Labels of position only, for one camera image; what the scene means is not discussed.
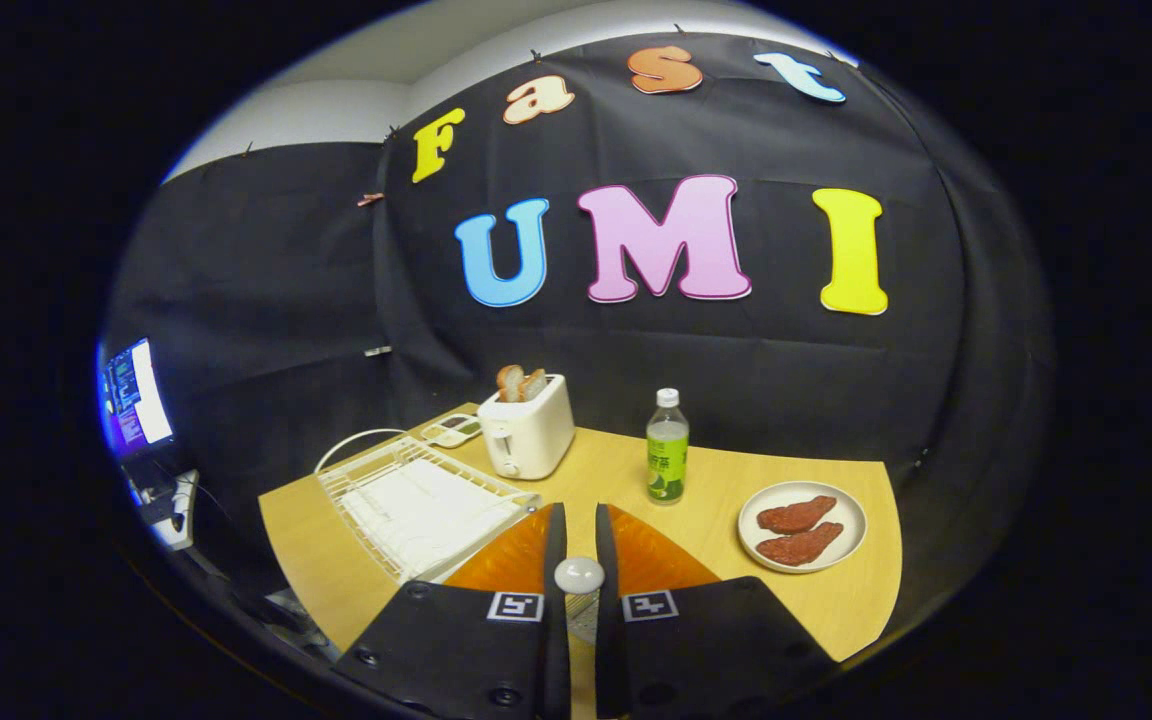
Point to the green label drink bottle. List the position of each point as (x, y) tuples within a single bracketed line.
[(667, 460)]

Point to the white power strip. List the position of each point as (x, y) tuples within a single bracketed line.
[(178, 515)]

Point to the red meat piece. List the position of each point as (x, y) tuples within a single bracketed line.
[(798, 546), (796, 515)]

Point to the white divided seasoning dish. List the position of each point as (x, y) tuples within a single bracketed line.
[(451, 430)]

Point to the white round meat dish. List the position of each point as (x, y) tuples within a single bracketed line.
[(851, 510)]

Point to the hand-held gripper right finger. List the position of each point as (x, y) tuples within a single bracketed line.
[(608, 640)]

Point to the white toaster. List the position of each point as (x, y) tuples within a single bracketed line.
[(531, 440)]

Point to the computer monitor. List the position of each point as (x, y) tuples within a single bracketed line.
[(136, 400)]

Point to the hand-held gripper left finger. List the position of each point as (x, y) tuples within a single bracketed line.
[(556, 640)]

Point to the toasted bread slice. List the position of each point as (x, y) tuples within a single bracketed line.
[(509, 383), (534, 384)]

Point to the metal spoon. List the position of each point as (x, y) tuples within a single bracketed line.
[(579, 574)]

